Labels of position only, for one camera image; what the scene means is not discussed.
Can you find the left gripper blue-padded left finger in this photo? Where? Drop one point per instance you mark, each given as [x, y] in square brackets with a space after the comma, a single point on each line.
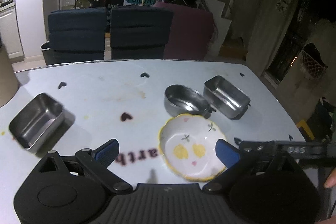
[95, 165]

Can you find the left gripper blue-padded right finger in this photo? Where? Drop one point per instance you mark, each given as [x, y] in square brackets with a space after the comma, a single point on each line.
[238, 163]

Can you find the white floral scalloped bowl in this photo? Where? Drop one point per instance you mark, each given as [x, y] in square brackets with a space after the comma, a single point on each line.
[187, 143]

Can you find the rectangular steel tray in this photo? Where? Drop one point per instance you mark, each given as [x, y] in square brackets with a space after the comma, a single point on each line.
[36, 122]
[226, 97]

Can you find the oval stainless steel bowl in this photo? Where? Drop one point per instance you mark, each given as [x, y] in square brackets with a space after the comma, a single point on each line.
[180, 99]

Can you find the person's right hand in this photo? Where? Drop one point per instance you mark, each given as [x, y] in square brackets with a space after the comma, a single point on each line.
[330, 182]

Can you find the beige canister with steel lid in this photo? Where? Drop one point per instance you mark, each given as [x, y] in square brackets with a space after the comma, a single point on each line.
[9, 83]

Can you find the black trash bin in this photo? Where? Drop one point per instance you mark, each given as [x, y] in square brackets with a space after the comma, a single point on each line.
[48, 53]

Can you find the dark blue chair left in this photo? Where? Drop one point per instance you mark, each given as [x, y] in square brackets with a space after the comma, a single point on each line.
[77, 35]

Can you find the dark blue chair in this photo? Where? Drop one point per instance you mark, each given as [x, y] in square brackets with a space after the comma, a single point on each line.
[139, 32]
[77, 35]

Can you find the dark blue chair right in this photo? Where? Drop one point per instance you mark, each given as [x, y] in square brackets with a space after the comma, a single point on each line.
[139, 32]

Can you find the maroon chair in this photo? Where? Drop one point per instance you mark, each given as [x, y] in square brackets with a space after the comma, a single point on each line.
[190, 33]

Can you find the white kitchen cabinets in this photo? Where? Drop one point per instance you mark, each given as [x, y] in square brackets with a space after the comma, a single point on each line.
[10, 33]

